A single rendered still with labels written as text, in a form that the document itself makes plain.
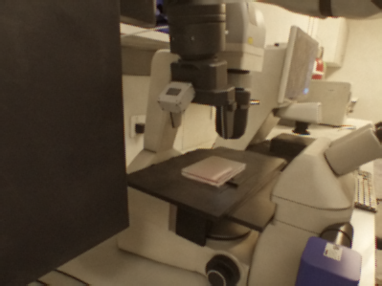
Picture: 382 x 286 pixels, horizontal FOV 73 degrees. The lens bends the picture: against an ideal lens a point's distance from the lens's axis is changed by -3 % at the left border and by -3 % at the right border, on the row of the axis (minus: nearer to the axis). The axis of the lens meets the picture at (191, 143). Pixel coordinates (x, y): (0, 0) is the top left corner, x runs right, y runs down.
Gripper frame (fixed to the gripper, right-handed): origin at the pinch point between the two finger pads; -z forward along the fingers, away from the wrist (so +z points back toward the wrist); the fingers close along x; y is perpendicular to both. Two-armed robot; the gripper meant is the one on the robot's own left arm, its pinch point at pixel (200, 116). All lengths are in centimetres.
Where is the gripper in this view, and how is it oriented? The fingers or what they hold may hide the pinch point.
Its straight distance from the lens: 47.3
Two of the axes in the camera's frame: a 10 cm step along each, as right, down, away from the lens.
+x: -8.3, -2.0, 5.3
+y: -5.6, 3.8, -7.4
